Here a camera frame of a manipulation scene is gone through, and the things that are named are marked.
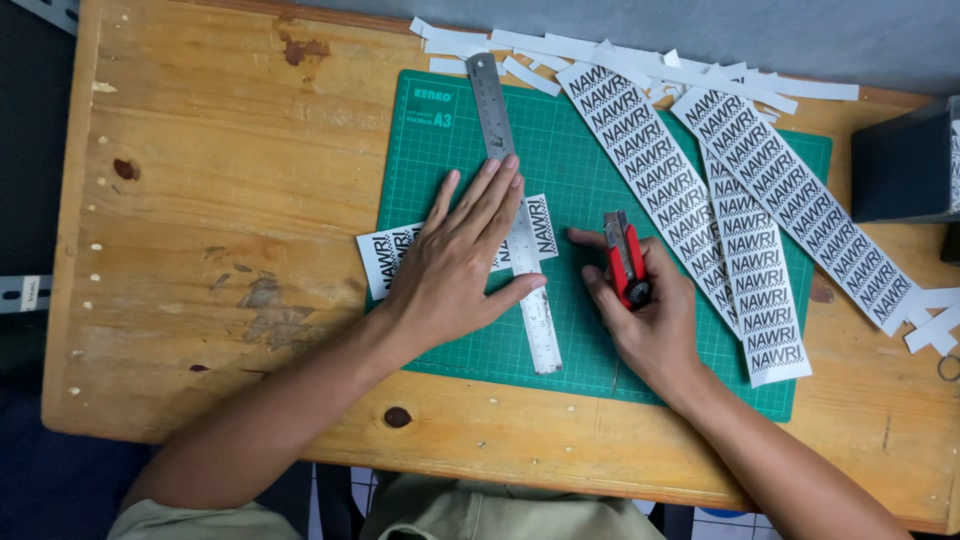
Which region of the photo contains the person's left hand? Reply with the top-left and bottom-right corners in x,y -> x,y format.
377,153 -> 549,363

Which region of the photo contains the person's right hand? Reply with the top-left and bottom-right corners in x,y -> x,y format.
566,227 -> 711,403

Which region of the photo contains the red utility knife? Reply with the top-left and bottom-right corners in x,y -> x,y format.
603,209 -> 653,312

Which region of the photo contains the short printed label strip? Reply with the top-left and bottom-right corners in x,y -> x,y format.
355,193 -> 561,302

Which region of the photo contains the steel ruler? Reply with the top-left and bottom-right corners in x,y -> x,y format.
465,51 -> 564,376

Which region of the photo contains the long printed label strip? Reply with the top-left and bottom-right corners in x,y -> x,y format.
690,141 -> 813,390
669,87 -> 925,338
554,62 -> 745,340

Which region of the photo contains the green cutting mat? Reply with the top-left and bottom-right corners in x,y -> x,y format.
364,69 -> 834,423

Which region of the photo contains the person's olive green clothing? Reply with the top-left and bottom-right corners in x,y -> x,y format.
106,471 -> 670,540

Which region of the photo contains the pile of white paper offcuts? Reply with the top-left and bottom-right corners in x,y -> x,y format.
408,15 -> 861,126

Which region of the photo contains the small heap of paper offcuts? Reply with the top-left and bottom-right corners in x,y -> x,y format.
902,286 -> 960,357

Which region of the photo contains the black box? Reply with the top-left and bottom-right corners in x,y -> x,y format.
850,95 -> 960,225

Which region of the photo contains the grey slotted metal angle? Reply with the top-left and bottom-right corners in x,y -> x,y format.
10,0 -> 81,38

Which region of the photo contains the grey metal bracket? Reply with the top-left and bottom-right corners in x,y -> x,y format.
0,274 -> 54,315

